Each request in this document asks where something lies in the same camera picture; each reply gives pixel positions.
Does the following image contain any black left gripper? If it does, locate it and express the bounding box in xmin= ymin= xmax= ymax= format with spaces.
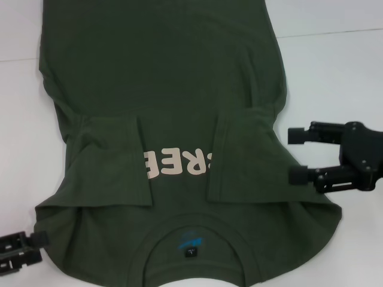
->
xmin=0 ymin=231 xmax=49 ymax=271

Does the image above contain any dark green FREE T-shirt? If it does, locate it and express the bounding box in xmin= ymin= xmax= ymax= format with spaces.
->
xmin=34 ymin=0 xmax=344 ymax=287

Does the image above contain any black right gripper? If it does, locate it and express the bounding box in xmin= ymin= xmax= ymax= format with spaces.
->
xmin=287 ymin=120 xmax=383 ymax=194

